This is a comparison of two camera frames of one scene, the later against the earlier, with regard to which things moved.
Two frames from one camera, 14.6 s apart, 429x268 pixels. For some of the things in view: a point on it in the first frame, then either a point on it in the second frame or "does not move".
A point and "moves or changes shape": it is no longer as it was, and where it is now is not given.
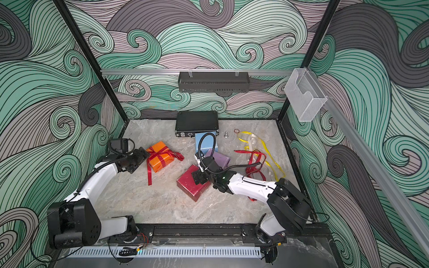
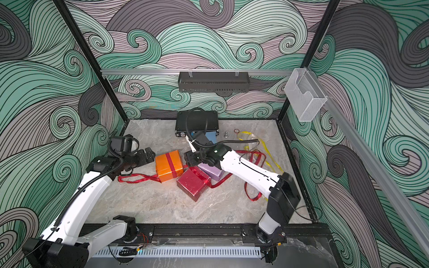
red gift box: x=186 y=183 does not move
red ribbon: x=158 y=152 -> x=126 y=177
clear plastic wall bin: x=305 y=94 does not move
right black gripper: x=199 y=174 -> x=190 y=157
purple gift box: x=222 y=160 moves or changes shape
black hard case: x=189 y=123 does not move
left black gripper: x=141 y=158 does not move
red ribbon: x=254 y=163 does not move
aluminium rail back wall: x=176 y=71 does not move
